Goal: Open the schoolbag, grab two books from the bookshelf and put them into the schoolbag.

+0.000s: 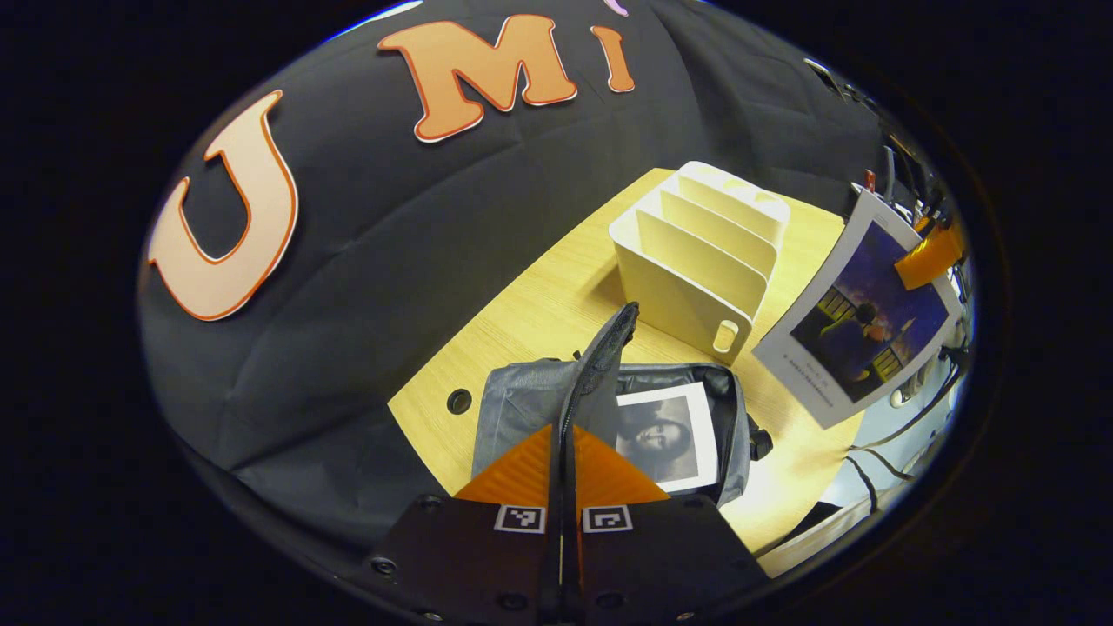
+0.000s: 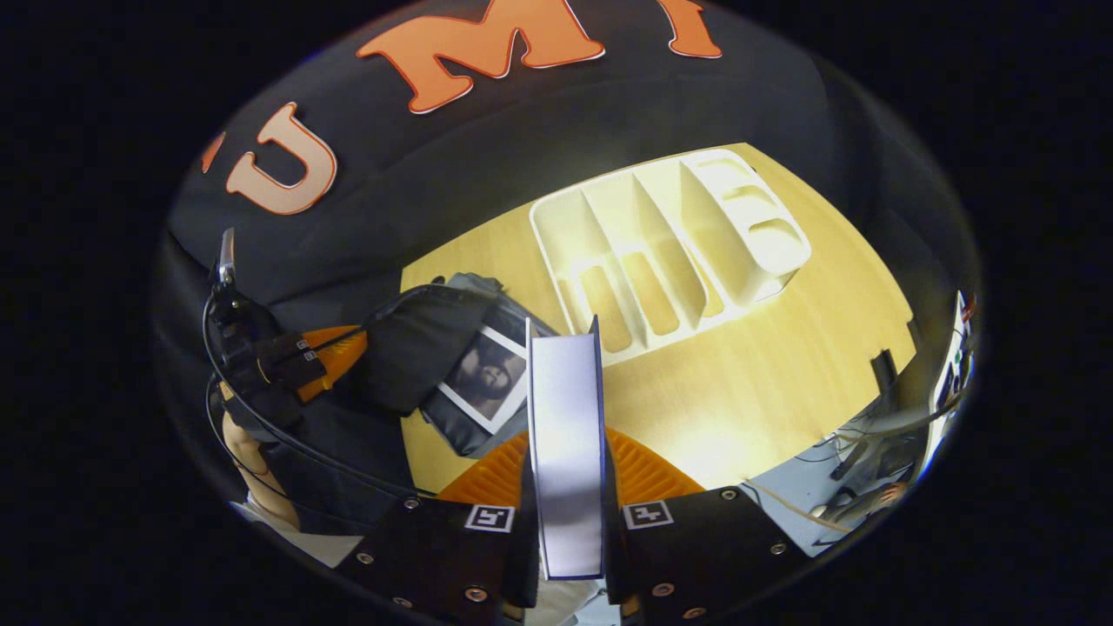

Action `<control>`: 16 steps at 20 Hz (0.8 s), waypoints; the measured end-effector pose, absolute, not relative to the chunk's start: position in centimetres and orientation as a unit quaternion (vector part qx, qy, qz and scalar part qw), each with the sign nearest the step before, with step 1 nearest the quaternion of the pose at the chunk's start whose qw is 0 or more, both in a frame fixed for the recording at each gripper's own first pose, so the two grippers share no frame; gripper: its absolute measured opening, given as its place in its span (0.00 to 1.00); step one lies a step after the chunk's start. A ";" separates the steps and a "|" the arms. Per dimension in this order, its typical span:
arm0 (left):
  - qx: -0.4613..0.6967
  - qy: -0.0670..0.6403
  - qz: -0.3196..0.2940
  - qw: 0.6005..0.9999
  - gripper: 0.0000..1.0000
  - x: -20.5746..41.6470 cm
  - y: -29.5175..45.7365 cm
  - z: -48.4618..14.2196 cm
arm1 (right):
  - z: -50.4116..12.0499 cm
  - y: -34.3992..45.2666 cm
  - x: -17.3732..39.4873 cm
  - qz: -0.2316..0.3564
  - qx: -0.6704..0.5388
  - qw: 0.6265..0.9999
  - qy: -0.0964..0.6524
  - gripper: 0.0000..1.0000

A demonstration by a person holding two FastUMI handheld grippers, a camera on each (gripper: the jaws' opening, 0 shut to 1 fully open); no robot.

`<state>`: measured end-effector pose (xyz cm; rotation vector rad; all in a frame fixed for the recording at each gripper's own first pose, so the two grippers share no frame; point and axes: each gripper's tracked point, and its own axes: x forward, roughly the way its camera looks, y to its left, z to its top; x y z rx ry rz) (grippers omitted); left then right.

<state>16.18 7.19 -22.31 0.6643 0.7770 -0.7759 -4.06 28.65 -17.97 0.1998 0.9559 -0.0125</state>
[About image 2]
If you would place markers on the white plastic bookshelf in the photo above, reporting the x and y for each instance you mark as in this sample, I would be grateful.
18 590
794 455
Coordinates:
748 235

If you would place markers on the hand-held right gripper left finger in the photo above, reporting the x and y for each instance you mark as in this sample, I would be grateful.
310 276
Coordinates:
435 556

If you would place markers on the black table clamp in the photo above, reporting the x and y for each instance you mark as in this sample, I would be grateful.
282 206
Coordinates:
883 374

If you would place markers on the grey schoolbag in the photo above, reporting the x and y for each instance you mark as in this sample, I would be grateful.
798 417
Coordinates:
426 339

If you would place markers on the white book with purple edges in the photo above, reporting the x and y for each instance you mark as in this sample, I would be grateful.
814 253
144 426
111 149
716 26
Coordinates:
567 435

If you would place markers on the black backdrop cloth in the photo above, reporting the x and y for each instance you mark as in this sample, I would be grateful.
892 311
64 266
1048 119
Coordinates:
522 130

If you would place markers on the portrait cover book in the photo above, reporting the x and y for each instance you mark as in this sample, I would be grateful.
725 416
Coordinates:
487 378

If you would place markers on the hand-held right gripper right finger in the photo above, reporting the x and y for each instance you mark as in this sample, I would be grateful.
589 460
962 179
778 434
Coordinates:
696 556

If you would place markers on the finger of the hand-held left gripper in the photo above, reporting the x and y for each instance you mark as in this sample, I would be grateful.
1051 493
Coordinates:
339 352

